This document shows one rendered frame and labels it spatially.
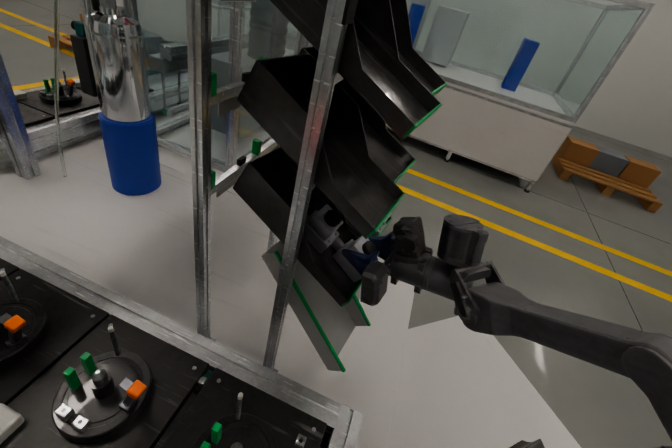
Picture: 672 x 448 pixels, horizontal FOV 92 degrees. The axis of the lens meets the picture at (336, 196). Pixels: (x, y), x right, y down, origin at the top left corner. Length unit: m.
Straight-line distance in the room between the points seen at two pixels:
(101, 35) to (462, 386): 1.31
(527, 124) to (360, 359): 3.62
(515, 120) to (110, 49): 3.79
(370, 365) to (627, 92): 8.66
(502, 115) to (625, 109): 5.32
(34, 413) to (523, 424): 1.00
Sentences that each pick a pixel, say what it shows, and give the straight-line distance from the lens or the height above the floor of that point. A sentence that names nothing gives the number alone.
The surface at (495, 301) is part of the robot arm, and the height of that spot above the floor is 1.36.
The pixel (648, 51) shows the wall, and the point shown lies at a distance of 9.12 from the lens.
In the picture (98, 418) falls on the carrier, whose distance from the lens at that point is 0.74.
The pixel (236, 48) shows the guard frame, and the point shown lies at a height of 1.37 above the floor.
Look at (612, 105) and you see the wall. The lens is 9.19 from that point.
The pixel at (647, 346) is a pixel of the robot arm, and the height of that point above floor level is 1.44.
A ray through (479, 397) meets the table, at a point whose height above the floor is 0.86.
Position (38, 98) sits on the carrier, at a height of 0.97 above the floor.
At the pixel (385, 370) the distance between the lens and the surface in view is 0.95.
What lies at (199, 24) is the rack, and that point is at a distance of 0.46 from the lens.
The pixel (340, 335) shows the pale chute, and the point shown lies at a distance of 0.78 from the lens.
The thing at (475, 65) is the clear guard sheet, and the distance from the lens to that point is 4.11.
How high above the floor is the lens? 1.65
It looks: 34 degrees down
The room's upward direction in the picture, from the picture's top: 15 degrees clockwise
